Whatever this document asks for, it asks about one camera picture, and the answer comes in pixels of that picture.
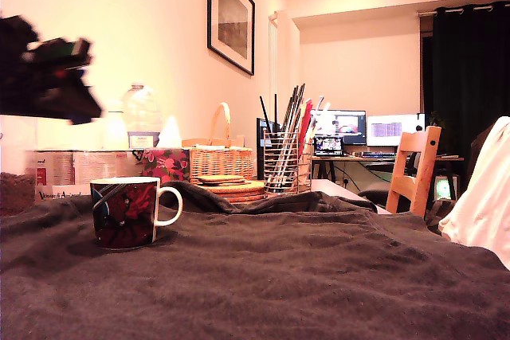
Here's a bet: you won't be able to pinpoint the white curtain rod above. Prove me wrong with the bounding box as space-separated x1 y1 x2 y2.
416 4 495 18

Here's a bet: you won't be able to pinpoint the round cork trivets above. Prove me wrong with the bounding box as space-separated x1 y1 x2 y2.
202 179 267 203

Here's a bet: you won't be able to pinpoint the small laptop screen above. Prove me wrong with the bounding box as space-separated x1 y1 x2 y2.
313 135 345 158

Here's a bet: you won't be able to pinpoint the floral tissue box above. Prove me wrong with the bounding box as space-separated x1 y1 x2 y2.
139 147 191 186

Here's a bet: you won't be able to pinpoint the white box with lettering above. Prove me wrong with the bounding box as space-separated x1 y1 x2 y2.
35 184 92 202

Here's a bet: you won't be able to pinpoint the square cork coasters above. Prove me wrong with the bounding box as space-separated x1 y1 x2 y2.
197 174 247 186

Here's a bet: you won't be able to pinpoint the black computer monitor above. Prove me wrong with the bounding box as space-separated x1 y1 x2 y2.
309 109 367 147

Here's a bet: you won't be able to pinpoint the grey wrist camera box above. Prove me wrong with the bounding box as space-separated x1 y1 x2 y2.
22 37 96 72

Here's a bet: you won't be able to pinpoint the large clear water bottle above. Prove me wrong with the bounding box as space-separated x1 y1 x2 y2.
121 81 164 149

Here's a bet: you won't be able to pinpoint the white tissue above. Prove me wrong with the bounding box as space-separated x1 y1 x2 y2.
156 115 183 149

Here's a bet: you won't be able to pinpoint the dark grey table cloth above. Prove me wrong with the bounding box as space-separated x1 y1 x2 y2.
0 180 510 340

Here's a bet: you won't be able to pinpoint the wooden chair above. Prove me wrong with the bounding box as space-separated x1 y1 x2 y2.
385 125 442 218

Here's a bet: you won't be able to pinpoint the red spatula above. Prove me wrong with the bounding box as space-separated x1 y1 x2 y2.
298 100 315 154

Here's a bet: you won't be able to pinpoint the wicker basket with handle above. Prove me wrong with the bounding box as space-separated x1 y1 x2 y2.
182 102 255 186

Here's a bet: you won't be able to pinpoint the dark mug with red print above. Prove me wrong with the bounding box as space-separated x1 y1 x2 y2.
89 176 184 251

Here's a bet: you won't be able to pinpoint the computer case with lit fan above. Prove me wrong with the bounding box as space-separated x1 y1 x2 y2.
433 174 460 202

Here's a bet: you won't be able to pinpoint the black box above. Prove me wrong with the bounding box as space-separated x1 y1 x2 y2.
257 117 277 181

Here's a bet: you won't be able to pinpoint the printed cardboard box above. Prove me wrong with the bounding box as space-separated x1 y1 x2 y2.
25 149 143 197

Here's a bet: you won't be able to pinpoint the computer monitor with webcam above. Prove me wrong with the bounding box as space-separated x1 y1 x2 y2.
366 113 426 148

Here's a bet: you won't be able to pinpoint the black framed wall picture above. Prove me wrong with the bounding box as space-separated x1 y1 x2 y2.
206 0 256 76

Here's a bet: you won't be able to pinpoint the wooden desk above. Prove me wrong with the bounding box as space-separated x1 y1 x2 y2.
312 154 465 197

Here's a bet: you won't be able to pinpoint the dark curtain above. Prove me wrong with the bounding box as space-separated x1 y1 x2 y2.
421 0 510 197

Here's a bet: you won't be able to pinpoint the small white bottle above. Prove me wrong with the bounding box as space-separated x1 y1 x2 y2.
102 108 128 150

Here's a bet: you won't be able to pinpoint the dark chopstick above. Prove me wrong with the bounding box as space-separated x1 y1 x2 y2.
281 85 300 134
292 83 307 131

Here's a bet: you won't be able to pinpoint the wire utensil rack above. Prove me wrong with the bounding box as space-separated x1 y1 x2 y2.
263 127 313 197

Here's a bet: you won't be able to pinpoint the white cloth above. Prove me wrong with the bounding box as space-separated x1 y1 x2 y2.
437 115 510 272

